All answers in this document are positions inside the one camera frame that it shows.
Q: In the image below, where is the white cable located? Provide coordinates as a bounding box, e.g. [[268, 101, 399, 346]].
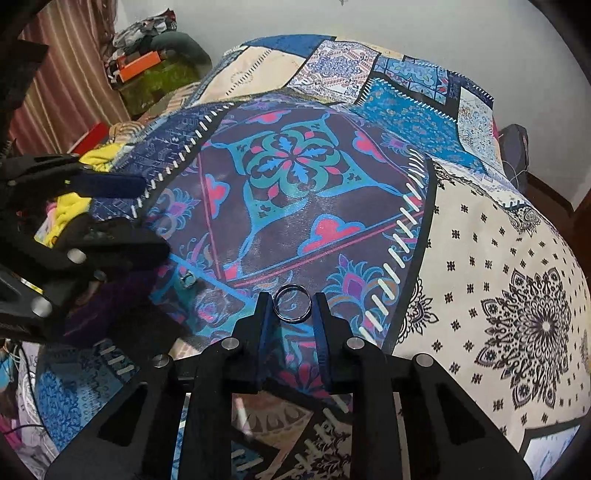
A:
[[503, 157, 529, 190]]

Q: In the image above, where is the dark grey garment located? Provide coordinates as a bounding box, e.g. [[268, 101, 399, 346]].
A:
[[152, 31, 213, 68]]

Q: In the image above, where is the red box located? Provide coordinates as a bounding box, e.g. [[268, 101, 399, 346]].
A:
[[69, 121, 112, 155]]

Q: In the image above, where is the yellow cloth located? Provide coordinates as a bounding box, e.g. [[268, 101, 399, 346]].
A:
[[32, 142, 127, 247]]

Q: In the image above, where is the blue patchwork blanket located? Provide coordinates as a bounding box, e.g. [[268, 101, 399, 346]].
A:
[[28, 34, 591, 480]]

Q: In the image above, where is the grey bag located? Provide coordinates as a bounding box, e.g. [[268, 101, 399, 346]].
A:
[[498, 124, 531, 183]]

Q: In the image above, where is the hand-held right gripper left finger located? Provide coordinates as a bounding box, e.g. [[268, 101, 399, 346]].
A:
[[44, 292, 274, 480]]

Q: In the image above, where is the striped brown blanket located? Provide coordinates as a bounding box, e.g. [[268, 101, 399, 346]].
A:
[[108, 117, 158, 144]]

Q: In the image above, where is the brown striped curtain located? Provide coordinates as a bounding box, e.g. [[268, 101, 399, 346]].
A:
[[7, 0, 132, 155]]

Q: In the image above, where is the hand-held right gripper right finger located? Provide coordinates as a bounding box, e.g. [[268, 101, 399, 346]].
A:
[[315, 292, 533, 480]]

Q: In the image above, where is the orange box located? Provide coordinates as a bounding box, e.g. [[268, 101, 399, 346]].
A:
[[115, 51, 163, 83]]

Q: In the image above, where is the silver ring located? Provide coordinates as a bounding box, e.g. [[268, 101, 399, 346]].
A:
[[272, 284, 314, 323]]

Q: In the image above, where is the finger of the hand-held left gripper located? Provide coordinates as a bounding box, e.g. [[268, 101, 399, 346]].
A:
[[32, 218, 172, 282], [0, 154, 145, 200]]

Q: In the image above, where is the pile of clothes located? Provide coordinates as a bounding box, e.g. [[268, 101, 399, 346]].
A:
[[104, 16, 178, 77]]

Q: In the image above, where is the purple heart-shaped tin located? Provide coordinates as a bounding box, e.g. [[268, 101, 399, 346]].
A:
[[60, 270, 160, 337]]

